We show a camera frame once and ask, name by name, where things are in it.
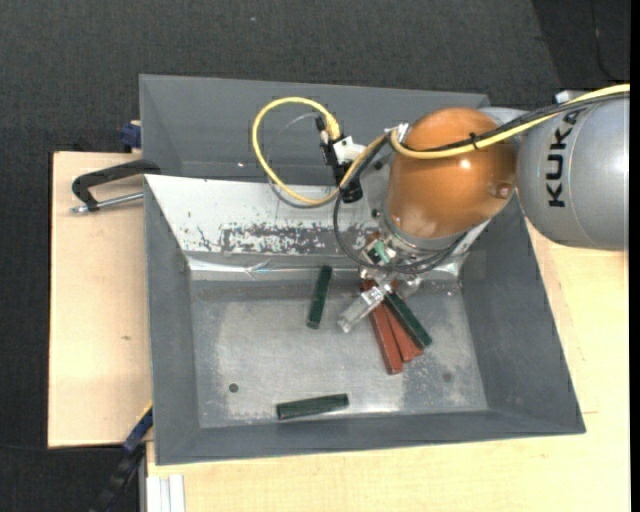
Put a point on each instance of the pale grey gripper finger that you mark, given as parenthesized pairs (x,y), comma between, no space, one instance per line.
(356,312)

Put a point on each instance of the dark green flat block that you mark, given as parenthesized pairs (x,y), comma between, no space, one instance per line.
(312,406)
(319,297)
(411,321)

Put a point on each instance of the red-brown flat block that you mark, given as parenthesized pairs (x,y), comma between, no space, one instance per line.
(404,340)
(387,345)

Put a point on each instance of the grey metal bin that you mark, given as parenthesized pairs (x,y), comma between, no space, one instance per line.
(300,350)

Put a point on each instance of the pale wood flat board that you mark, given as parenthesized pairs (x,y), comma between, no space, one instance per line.
(95,310)

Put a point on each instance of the black cylinder on white bracket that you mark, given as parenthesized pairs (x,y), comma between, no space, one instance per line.
(345,150)

